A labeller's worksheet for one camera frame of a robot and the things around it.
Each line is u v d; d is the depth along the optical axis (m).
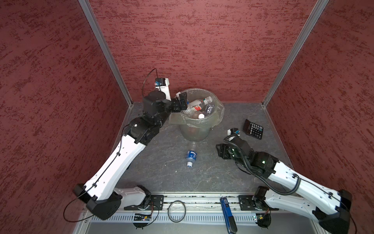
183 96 0.54
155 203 0.74
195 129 0.86
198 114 0.77
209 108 0.85
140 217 0.73
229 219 0.67
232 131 0.65
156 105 0.42
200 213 0.72
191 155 0.85
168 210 0.71
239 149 0.51
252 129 1.03
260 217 0.72
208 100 0.87
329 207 0.40
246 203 0.74
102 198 0.37
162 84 0.51
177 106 0.55
